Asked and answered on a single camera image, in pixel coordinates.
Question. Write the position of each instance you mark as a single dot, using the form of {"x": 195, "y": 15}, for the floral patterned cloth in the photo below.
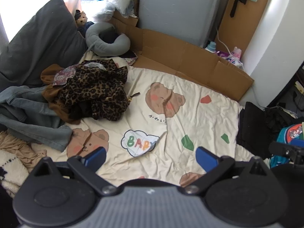
{"x": 63, "y": 76}

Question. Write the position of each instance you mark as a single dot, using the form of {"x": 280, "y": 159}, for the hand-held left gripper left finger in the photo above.
{"x": 95, "y": 159}

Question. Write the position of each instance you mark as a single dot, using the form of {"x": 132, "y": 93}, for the teddy bear plush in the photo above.
{"x": 82, "y": 20}

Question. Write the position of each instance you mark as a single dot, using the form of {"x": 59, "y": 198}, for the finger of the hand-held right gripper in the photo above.
{"x": 280, "y": 149}

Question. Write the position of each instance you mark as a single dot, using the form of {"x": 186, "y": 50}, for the teal printed bag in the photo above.
{"x": 285, "y": 133}

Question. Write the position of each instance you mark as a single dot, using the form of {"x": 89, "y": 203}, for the white fluffy blanket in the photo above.
{"x": 11, "y": 171}

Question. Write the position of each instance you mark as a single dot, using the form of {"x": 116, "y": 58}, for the leopard print skirt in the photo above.
{"x": 99, "y": 87}

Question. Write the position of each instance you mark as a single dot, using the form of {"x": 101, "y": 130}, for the dark navy cloth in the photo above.
{"x": 109, "y": 38}

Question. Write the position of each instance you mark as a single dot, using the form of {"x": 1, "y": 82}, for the white detergent pouch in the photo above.
{"x": 234, "y": 62}

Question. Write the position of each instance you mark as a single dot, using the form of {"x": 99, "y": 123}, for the blue capped detergent bottle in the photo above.
{"x": 211, "y": 46}

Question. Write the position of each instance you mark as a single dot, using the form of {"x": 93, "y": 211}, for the grey neck pillow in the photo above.
{"x": 95, "y": 40}

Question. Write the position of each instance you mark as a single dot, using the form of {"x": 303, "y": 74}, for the grey denim garment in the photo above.
{"x": 28, "y": 114}

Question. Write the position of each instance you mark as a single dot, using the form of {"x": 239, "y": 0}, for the small cardboard box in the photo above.
{"x": 124, "y": 16}

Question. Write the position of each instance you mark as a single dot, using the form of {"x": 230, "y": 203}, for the black cloth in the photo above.
{"x": 78, "y": 112}

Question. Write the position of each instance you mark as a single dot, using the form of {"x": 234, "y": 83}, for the small patterned cloth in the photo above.
{"x": 130, "y": 58}

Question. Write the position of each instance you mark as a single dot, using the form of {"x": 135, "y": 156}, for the purple packet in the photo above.
{"x": 222, "y": 53}

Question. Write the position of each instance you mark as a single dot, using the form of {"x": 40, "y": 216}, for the bear print bed sheet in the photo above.
{"x": 190, "y": 123}

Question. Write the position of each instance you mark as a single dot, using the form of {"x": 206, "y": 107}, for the dark grey pillow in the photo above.
{"x": 42, "y": 40}

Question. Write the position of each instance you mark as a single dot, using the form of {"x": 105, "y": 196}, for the grey refrigerator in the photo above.
{"x": 178, "y": 9}

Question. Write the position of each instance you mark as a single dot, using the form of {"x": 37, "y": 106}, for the flattened cardboard sheet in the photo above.
{"x": 178, "y": 54}

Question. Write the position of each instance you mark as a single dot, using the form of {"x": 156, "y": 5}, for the brown garment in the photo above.
{"x": 53, "y": 99}

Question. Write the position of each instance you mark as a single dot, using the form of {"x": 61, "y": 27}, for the black folded garment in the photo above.
{"x": 251, "y": 128}

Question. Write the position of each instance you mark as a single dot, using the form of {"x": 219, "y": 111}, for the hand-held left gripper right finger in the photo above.
{"x": 205, "y": 159}

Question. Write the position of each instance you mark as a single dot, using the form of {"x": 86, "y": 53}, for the beige cloth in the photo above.
{"x": 16, "y": 147}

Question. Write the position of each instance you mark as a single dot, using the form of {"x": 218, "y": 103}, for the pink bottle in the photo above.
{"x": 237, "y": 52}

